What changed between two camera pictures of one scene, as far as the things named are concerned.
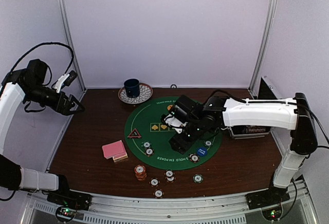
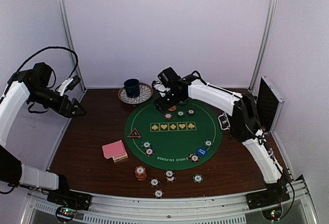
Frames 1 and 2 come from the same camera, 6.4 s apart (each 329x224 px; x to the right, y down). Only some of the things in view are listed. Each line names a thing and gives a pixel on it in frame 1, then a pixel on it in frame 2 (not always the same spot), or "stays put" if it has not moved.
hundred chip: [154, 182] stays put
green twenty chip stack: [198, 178] stays put
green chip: [208, 143] stays put
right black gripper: [181, 146] -> [162, 106]
